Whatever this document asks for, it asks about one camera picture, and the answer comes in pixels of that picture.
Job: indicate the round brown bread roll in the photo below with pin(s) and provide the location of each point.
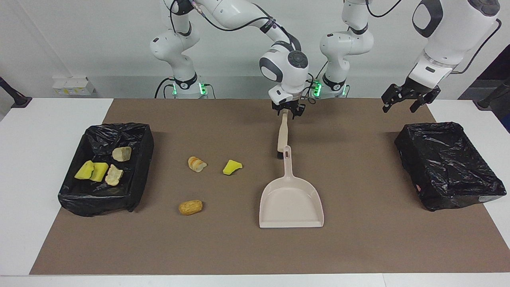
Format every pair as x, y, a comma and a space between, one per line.
190, 207

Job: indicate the small yellow sponge wedge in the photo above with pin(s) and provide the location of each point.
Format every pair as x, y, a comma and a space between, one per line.
231, 168

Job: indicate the black stand post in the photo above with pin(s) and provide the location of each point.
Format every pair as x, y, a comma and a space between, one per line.
16, 97
488, 101

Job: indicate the black bag lined bin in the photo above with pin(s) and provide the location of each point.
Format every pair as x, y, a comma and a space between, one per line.
103, 199
446, 163

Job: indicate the beige plastic dustpan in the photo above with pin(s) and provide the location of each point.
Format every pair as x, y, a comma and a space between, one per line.
291, 203

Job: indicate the white wall socket boxes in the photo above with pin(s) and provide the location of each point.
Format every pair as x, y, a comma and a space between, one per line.
71, 85

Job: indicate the pale bread chunk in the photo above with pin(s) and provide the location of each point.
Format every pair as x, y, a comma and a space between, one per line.
113, 175

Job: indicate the beige hand brush black bristles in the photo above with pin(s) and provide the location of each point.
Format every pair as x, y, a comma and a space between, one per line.
283, 133

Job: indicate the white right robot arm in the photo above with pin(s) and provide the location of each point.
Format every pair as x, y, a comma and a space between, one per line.
287, 67

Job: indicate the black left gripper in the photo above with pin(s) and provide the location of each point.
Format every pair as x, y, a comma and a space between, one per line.
421, 87

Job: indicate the striped croissant piece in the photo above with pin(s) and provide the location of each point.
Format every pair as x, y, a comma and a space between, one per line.
196, 164

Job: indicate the brown table mat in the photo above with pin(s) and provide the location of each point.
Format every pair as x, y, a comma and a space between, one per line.
199, 247

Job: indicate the yellow green scouring sponge piece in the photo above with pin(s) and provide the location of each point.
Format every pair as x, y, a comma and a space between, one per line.
84, 170

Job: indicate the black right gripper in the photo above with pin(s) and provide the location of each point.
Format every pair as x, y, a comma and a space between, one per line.
289, 107

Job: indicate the orange striped croissant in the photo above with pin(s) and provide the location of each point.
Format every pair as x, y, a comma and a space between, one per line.
121, 153

